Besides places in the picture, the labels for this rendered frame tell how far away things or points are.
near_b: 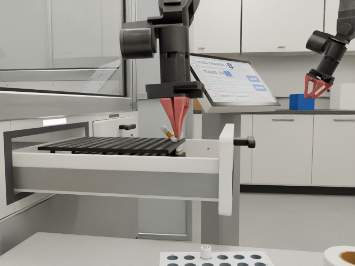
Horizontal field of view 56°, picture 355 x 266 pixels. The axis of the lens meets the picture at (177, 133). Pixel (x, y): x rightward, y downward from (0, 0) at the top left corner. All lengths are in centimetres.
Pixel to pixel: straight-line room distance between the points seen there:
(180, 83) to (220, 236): 117
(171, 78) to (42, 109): 24
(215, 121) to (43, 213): 106
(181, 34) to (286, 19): 351
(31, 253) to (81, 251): 7
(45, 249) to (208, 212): 121
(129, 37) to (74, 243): 36
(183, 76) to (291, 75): 382
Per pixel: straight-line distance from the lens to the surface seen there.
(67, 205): 75
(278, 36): 406
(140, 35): 63
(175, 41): 62
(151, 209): 247
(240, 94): 155
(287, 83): 439
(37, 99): 63
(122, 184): 50
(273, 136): 365
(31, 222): 64
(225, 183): 46
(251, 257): 42
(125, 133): 101
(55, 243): 57
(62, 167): 54
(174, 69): 61
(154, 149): 52
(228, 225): 170
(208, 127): 160
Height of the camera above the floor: 97
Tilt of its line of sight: 5 degrees down
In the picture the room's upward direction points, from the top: straight up
